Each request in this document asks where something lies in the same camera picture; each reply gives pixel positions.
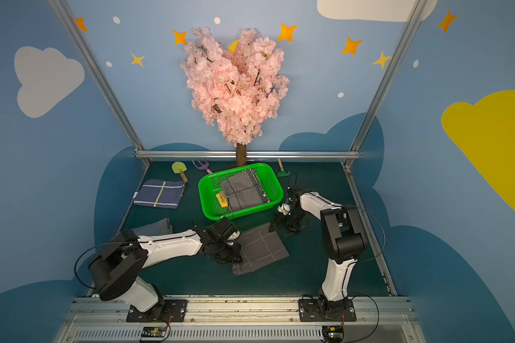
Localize pink blossom artificial tree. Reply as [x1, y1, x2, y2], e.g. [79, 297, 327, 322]
[180, 27, 290, 167]

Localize green circuit board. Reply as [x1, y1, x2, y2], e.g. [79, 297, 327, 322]
[322, 326, 344, 343]
[140, 327, 168, 341]

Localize right green circuit board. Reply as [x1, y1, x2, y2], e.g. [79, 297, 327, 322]
[322, 326, 344, 343]

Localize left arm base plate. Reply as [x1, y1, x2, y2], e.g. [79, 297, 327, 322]
[126, 300, 188, 323]

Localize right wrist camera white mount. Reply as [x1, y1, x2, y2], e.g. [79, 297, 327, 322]
[278, 202, 291, 216]

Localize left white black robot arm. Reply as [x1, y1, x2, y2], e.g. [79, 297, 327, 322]
[88, 218, 242, 321]

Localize right aluminium frame post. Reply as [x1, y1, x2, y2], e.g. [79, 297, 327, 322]
[349, 0, 429, 154]

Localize green plastic basket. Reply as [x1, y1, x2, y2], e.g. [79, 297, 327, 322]
[198, 163, 284, 221]

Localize left green circuit board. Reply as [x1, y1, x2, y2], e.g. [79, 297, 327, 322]
[140, 327, 168, 341]

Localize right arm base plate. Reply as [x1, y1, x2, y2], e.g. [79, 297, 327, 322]
[298, 297, 357, 322]

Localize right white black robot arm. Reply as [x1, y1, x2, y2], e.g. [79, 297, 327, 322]
[270, 186, 368, 315]

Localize navy plaid folded pillowcase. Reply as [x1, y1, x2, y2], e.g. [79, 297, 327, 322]
[133, 180, 185, 210]

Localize aluminium frame crossbar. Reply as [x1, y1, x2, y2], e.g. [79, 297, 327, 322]
[135, 150, 360, 160]

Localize yellow cartoon pillowcase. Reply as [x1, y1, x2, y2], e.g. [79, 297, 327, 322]
[215, 191, 229, 208]

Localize green toy rake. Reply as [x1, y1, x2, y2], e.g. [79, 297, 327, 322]
[277, 159, 290, 178]

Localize left aluminium frame post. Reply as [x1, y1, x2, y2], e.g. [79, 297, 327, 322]
[48, 0, 145, 156]

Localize right aluminium table edge rail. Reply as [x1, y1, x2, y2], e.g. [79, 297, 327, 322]
[341, 162, 399, 297]

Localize beige grey pillowcase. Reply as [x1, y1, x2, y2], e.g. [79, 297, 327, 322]
[132, 218, 173, 237]

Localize light grey plaid pillowcase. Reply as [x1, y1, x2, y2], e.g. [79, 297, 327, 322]
[220, 169, 270, 212]

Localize dark grey grid pillowcase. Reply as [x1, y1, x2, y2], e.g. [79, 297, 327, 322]
[232, 223, 290, 276]

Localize front aluminium rail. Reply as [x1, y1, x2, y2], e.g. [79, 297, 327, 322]
[55, 296, 426, 342]

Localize aluminium frame post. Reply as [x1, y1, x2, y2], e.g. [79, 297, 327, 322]
[48, 0, 145, 156]
[349, 0, 429, 154]

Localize yellow-green toy shovel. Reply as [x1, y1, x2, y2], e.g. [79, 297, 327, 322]
[172, 161, 188, 183]

